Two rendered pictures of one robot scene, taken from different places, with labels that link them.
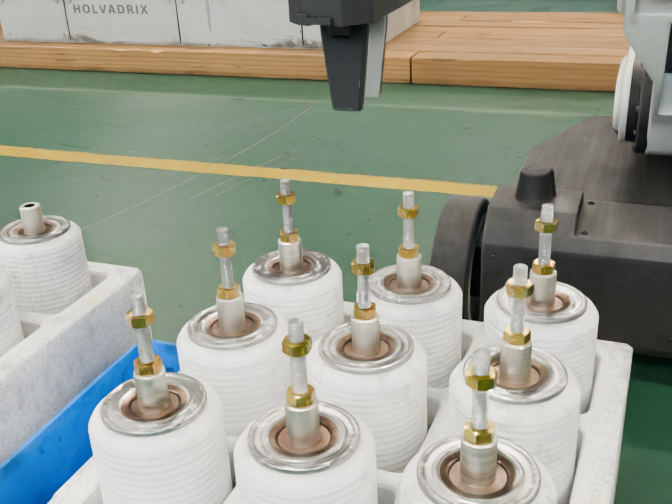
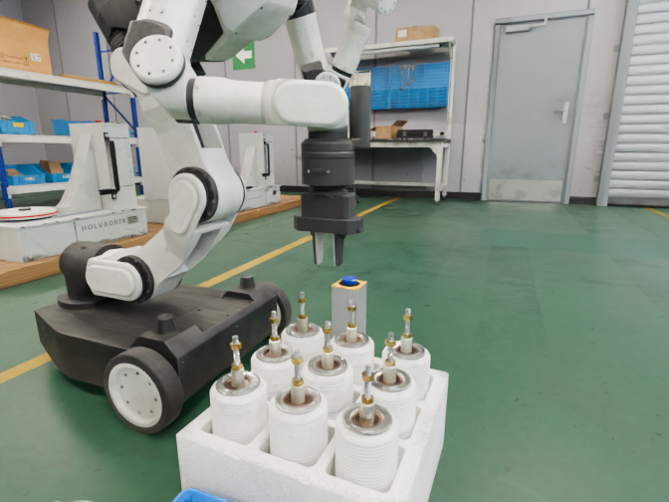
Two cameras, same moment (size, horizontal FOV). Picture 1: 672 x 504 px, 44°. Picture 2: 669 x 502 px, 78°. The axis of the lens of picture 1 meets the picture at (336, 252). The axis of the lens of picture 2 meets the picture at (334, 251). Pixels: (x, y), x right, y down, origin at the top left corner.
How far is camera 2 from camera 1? 0.87 m
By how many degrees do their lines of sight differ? 84
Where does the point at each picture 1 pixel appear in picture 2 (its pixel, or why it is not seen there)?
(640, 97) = (148, 274)
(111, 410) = (373, 430)
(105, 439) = (391, 433)
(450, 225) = (154, 362)
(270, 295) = (261, 393)
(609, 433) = not seen: hidden behind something
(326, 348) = (328, 373)
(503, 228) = (178, 347)
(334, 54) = (339, 245)
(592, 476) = not seen: hidden behind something
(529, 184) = (170, 323)
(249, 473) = (408, 393)
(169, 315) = not seen: outside the picture
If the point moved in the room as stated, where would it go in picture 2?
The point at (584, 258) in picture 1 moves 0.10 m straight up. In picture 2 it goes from (211, 339) to (208, 302)
